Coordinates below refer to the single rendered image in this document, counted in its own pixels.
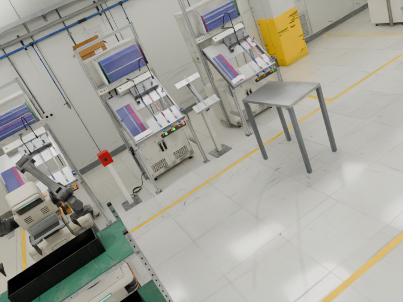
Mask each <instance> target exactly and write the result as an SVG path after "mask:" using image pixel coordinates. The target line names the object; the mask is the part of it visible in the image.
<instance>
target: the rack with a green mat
mask: <svg viewBox="0 0 403 302"><path fill-rule="evenodd" d="M107 206H108V208H109V209H110V211H111V212H112V214H113V215H114V217H115V218H116V221H115V222H113V223H112V224H110V225H109V226H107V227H105V228H104V229H102V230H101V231H99V232H97V233H96V234H97V236H98V237H99V238H100V240H101V242H102V244H103V246H104V248H105V250H106V251H105V252H104V253H102V254H101V255H99V256H98V257H96V258H95V259H93V260H92V261H91V262H89V263H87V264H86V265H84V266H83V267H82V268H80V269H78V270H77V271H76V272H74V273H73V274H71V275H70V276H68V277H67V278H65V279H64V280H62V281H61V282H59V283H58V284H57V285H55V286H54V287H52V288H50V289H49V290H48V291H46V292H45V293H43V294H42V295H40V296H39V297H37V298H36V299H34V300H33V301H31V302H69V301H71V300H72V299H74V298H75V297H77V296H78V295H79V294H81V293H82V292H84V291H85V290H87V289H88V288H90V287H91V286H93V285H94V284H96V283H97V282H99V281H100V280H101V279H103V278H105V277H106V276H108V275H109V274H110V273H112V272H113V271H115V270H116V269H118V268H119V267H121V266H122V265H124V264H125V263H126V262H128V261H129V260H131V259H133V258H134V257H135V256H138V258H139V259H140V261H141V262H142V264H143V265H144V267H145V269H146V270H147V272H148V273H149V275H150V276H151V278H152V279H151V280H150V281H149V282H147V283H145V284H144V285H143V286H141V287H140V288H139V289H137V290H138V291H139V293H140V295H141V296H142V298H143V299H144V301H145V302H174V301H173V300H172V298H171V296H170V295H169V293H168V292H167V290H166V289H165V287H164V285H163V284H162V282H161V281H160V279H159V278H158V276H157V274H156V273H155V272H154V269H153V268H152V267H151V265H150V263H149V262H148V260H147V259H146V257H145V256H144V254H143V252H142V251H141V249H140V248H139V246H138V244H137V243H136V241H135V240H134V238H133V237H132V235H131V234H130V232H129V230H128V229H127V227H126V226H125V224H124V223H123V221H122V219H121V218H120V216H119V215H118V213H117V211H116V210H115V208H114V207H113V205H112V204H111V202H108V203H107ZM0 302H11V301H10V300H9V299H8V298H7V291H5V292H4V293H2V294H0Z"/></svg>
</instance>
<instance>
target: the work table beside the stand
mask: <svg viewBox="0 0 403 302"><path fill-rule="evenodd" d="M314 90H316V93H317V97H318V101H319V104H320V108H321V112H322V115H323V119H324V124H325V127H326V131H327V135H328V138H329V142H330V146H331V149H332V151H333V152H336V151H337V148H336V143H335V139H334V136H333V132H332V127H331V124H330V120H329V115H328V112H327V108H326V104H325V101H324V96H323V92H322V89H321V85H320V83H311V82H298V81H273V80H270V81H269V82H267V83H266V84H264V85H263V86H262V87H260V88H258V89H257V90H255V91H254V92H253V93H251V94H250V95H248V96H247V97H245V98H244V99H242V102H243V105H244V107H245V110H246V113H247V115H248V118H249V121H250V123H251V126H252V129H253V131H254V134H255V137H256V140H257V142H258V145H259V148H260V151H261V154H262V156H263V159H264V160H267V159H268V157H267V153H266V151H265V148H264V145H263V142H262V140H261V137H260V134H259V131H258V129H257V125H256V123H255V120H254V117H253V115H252V112H251V109H250V107H249V103H252V104H261V105H269V106H275V107H276V109H277V112H278V115H279V118H280V121H281V124H282V127H283V130H284V134H285V137H286V139H287V141H291V137H290V133H289V131H288V128H287V124H286V121H285V118H284V115H283V112H282V108H281V107H284V108H287V110H288V113H289V116H290V119H291V123H292V125H293V129H294V133H295V135H296V138H297V142H298V145H299V148H300V152H301V154H302V158H303V161H304V164H305V168H306V171H307V173H309V174H311V173H312V168H311V164H310V162H309V158H308V155H307V152H306V149H305V145H304V142H303V138H302V134H301V132H300V128H299V125H298V122H297V119H296V115H295V112H294V108H293V106H294V105H295V104H297V103H298V102H299V101H301V100H302V99H304V97H306V96H307V95H309V94H310V93H311V92H313V91H314Z"/></svg>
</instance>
